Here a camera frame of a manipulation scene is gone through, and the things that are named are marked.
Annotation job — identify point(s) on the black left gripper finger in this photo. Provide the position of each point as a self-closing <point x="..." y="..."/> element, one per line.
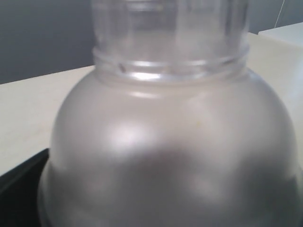
<point x="18" y="192"/>

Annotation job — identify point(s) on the clear plastic shaker bottle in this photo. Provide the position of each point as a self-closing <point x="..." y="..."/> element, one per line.
<point x="171" y="128"/>

